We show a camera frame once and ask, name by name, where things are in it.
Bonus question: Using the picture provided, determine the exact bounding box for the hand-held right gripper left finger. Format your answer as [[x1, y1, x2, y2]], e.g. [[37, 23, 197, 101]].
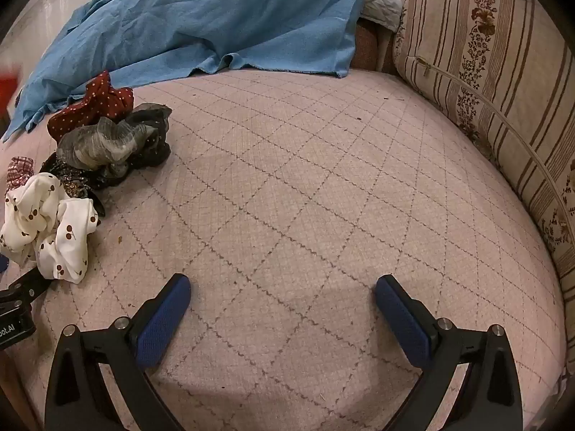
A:
[[45, 273, 192, 431]]

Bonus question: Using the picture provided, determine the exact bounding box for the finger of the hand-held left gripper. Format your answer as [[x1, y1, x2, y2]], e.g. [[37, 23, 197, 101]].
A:
[[0, 254, 48, 301]]

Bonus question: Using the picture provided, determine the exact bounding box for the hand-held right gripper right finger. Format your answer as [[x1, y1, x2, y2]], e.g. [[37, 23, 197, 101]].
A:
[[375, 274, 524, 431]]

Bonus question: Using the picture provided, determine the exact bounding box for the white cherry print scrunchie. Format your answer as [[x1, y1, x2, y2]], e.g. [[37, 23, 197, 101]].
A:
[[36, 198, 100, 284], [0, 173, 68, 265]]

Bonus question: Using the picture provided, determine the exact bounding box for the grey sheer scrunchie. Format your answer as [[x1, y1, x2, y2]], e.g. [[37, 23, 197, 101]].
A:
[[56, 103, 174, 176]]

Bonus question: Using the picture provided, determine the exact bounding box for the red box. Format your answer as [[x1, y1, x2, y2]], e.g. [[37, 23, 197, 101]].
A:
[[0, 69, 21, 117]]

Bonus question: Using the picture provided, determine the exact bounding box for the red plaid scrunchie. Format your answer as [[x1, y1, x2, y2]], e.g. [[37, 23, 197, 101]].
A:
[[5, 156, 36, 189]]

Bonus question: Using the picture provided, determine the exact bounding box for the black sequin scrunchie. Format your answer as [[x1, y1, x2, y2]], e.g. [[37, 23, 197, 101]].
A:
[[38, 153, 106, 216]]

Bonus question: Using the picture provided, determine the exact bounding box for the black sheer scrunchie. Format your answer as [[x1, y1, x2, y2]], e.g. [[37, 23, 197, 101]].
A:
[[96, 119, 172, 189]]

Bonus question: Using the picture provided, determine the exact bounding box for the red polka dot scrunchie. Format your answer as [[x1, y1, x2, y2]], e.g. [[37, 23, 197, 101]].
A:
[[47, 71, 135, 142]]

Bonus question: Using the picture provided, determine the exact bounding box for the striped floral cushion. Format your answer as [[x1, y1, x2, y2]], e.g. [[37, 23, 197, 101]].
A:
[[393, 0, 575, 290]]

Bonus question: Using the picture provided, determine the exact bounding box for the brown sofa armrest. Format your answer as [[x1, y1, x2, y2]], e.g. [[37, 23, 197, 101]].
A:
[[350, 20, 400, 73]]

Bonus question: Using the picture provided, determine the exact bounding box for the blue cloth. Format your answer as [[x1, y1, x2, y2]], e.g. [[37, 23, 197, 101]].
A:
[[2, 0, 367, 142]]

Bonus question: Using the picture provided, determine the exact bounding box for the grey quilted cloth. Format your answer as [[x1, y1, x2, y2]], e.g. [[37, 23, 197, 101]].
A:
[[357, 0, 405, 33]]

